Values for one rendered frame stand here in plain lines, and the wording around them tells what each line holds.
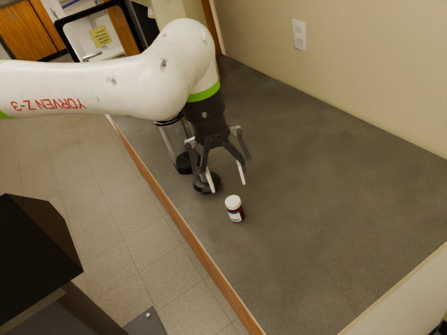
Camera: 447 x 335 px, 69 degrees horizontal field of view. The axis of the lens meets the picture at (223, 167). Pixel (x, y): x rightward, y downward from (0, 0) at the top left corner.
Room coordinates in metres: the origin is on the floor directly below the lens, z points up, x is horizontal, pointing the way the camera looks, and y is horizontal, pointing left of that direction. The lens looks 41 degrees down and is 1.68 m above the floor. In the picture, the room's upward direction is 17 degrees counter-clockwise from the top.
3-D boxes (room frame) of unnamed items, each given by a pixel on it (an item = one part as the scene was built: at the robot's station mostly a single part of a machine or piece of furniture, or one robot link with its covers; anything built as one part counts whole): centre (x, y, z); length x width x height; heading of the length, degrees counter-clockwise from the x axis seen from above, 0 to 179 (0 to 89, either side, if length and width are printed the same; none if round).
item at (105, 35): (1.54, 0.34, 1.19); 0.30 x 0.01 x 0.40; 103
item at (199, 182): (0.78, 0.07, 0.97); 0.09 x 0.09 x 0.07
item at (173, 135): (0.92, 0.12, 1.06); 0.11 x 0.11 x 0.21
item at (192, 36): (0.61, 0.00, 1.43); 0.13 x 0.11 x 0.14; 150
